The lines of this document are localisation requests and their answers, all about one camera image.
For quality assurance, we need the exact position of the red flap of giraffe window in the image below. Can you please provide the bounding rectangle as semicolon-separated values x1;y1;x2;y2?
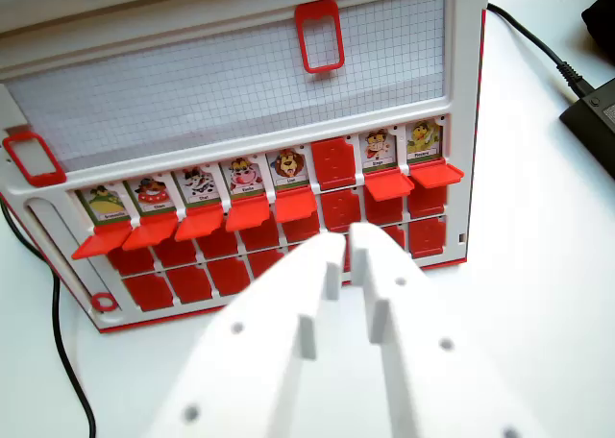
310;136;357;192

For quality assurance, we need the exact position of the red and white game board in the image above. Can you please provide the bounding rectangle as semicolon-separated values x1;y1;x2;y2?
0;0;489;335

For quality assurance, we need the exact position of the long black table cable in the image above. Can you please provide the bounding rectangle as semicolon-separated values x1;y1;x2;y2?
0;196;98;438

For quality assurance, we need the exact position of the black adapter cable with plug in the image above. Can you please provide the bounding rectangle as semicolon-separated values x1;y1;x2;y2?
486;2;597;99

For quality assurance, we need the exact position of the black bulky object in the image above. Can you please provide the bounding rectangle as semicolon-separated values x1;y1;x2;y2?
580;0;615;70

